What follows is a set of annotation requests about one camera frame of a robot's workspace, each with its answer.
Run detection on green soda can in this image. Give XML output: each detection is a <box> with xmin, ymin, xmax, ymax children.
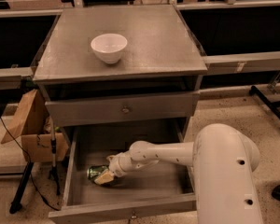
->
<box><xmin>87</xmin><ymin>165</ymin><xmax>108</xmax><ymax>181</ymax></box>

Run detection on black tripod stand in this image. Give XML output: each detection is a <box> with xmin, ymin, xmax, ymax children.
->
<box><xmin>9</xmin><ymin>125</ymin><xmax>61</xmax><ymax>214</ymax></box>

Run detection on black chair base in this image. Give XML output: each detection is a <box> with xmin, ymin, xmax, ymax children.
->
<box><xmin>249</xmin><ymin>86</ymin><xmax>280</xmax><ymax>120</ymax></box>

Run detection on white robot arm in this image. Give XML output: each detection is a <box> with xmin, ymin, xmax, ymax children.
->
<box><xmin>94</xmin><ymin>123</ymin><xmax>263</xmax><ymax>224</ymax></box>

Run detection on grey open middle drawer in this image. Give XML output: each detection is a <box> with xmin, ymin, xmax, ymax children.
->
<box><xmin>49</xmin><ymin>119</ymin><xmax>195</xmax><ymax>224</ymax></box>

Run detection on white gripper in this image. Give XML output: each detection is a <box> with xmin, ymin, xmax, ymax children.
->
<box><xmin>94</xmin><ymin>151</ymin><xmax>136</xmax><ymax>185</ymax></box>

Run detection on grey wooden cabinet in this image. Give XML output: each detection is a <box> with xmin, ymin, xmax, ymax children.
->
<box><xmin>34</xmin><ymin>5</ymin><xmax>207</xmax><ymax>147</ymax></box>

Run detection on grey top drawer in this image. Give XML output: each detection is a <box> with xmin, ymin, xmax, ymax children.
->
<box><xmin>46</xmin><ymin>91</ymin><xmax>200</xmax><ymax>127</ymax></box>

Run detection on brown cardboard box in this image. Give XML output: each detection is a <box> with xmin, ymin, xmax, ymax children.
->
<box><xmin>0</xmin><ymin>89</ymin><xmax>70</xmax><ymax>163</ymax></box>

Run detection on grey metal railing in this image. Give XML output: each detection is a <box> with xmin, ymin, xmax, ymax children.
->
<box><xmin>0</xmin><ymin>0</ymin><xmax>280</xmax><ymax>91</ymax></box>

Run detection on black cable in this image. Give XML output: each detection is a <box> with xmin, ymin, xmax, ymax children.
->
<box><xmin>0</xmin><ymin>117</ymin><xmax>60</xmax><ymax>212</ymax></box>

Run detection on white ceramic bowl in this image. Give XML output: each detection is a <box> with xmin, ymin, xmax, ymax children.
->
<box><xmin>91</xmin><ymin>34</ymin><xmax>128</xmax><ymax>64</ymax></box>

